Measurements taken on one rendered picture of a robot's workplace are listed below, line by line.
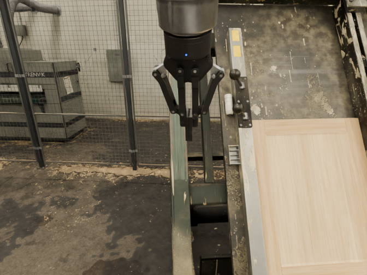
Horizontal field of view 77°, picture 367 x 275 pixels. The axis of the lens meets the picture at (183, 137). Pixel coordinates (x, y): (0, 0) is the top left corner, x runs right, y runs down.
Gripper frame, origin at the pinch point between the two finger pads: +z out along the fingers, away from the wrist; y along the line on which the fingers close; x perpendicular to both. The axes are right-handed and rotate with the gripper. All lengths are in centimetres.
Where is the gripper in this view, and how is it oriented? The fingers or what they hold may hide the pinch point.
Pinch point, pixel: (189, 125)
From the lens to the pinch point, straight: 50.0
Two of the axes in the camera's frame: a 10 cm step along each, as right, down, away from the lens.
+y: -10.0, -0.4, 0.8
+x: -0.8, 7.1, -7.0
